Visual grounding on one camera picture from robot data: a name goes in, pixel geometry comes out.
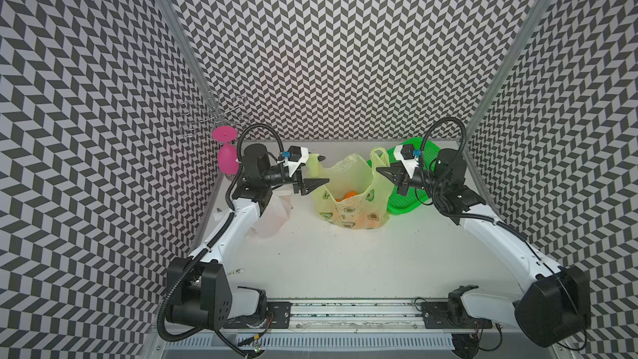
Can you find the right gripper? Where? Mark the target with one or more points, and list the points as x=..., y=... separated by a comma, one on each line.
x=401, y=179

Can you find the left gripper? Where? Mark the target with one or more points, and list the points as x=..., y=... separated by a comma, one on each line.
x=304, y=184

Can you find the white plastic bag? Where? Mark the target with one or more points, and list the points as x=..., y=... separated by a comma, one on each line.
x=276, y=214

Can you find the orange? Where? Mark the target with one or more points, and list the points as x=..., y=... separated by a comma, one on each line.
x=351, y=194

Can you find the yellow green plastic bag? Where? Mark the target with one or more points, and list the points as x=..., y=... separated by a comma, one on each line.
x=357, y=195

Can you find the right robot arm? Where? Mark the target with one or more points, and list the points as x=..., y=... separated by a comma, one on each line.
x=553, y=302

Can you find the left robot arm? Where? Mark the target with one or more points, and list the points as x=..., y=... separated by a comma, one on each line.
x=199, y=295

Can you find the green plastic basket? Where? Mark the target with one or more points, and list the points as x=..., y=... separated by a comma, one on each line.
x=399, y=204

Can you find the pink plastic cup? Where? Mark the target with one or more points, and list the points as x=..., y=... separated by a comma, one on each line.
x=228, y=160

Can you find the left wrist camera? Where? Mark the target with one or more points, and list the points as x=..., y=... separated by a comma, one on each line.
x=294, y=158

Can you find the spoon with patterned handle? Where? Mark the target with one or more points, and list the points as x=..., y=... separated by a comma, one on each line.
x=236, y=272

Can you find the wire rack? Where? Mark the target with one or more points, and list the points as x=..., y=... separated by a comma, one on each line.
x=199, y=114

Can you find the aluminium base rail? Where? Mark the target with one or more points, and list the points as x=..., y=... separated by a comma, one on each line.
x=357, y=328

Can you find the aluminium corner post right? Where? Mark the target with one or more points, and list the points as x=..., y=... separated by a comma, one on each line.
x=521, y=39

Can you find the aluminium corner post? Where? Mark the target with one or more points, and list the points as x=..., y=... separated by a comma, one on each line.
x=172, y=20
x=521, y=39

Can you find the aluminium corner post left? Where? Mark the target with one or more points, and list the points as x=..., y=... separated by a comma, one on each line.
x=172, y=20

